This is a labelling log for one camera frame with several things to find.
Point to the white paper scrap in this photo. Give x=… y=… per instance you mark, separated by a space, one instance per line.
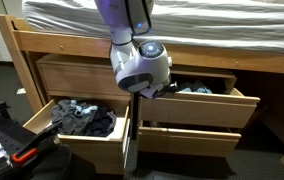
x=21 y=91

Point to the light blue cloth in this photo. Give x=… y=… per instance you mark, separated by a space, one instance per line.
x=85 y=110

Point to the dark grey garment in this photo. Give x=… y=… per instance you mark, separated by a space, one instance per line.
x=65 y=120

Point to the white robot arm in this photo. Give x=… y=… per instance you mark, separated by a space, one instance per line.
x=132 y=66

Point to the wooden bed frame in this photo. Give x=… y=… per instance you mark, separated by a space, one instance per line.
x=65 y=43

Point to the black equipment with blue light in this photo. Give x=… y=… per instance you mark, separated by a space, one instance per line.
x=2 y=133

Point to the mattress with grey sheet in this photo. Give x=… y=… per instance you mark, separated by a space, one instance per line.
x=215 y=23

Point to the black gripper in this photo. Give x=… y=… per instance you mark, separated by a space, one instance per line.
x=171 y=88

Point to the black garment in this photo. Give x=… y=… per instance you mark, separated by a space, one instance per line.
x=102 y=125

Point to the light wooden drawer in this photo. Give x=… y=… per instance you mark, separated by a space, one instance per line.
x=198 y=111
x=92 y=153
x=82 y=81
x=188 y=145

